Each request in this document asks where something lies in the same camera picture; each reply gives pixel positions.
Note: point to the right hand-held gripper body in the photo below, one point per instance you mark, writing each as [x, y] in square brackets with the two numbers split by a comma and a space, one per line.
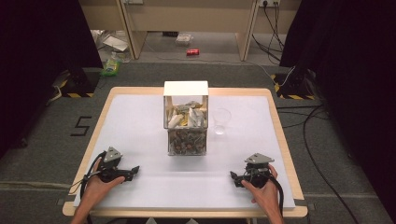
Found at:
[258, 174]

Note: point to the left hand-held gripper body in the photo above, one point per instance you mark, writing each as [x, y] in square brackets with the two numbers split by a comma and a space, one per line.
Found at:
[109, 170]

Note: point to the person's left hand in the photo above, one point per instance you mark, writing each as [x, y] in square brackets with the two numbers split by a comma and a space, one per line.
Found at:
[99, 186]

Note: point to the person's right hand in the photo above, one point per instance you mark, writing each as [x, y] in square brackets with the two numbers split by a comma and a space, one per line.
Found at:
[265, 196]

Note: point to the wooden table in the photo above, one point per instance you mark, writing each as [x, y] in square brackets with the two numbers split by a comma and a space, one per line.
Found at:
[289, 146]

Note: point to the white table mat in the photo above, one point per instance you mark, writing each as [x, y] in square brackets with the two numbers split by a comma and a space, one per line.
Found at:
[149, 130]

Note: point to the clear plastic cup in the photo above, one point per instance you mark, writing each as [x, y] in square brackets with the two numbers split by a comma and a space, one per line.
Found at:
[221, 118]

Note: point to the pile of small packets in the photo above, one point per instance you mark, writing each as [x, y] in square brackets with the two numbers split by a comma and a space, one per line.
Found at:
[186, 124]

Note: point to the black stand base striped edge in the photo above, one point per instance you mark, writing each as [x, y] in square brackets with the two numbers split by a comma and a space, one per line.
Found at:
[79, 83]
[292, 85]

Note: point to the clear box with white lid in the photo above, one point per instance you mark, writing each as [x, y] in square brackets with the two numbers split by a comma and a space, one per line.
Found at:
[186, 90]

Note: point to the green plastic packet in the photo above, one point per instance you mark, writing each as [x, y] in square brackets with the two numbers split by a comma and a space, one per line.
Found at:
[110, 67]

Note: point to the black curtain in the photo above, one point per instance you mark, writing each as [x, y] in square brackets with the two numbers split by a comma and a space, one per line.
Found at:
[351, 77]
[37, 62]

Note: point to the red drink can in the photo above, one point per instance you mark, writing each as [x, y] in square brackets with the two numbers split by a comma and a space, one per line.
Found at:
[192, 52]

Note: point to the clear plastic food container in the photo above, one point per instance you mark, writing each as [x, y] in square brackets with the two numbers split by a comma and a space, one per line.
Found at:
[184, 39]

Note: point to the beige wooden desk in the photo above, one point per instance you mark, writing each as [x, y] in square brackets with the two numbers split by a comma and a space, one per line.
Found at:
[186, 15]

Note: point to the white wall socket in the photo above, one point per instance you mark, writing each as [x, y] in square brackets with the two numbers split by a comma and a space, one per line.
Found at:
[269, 2]

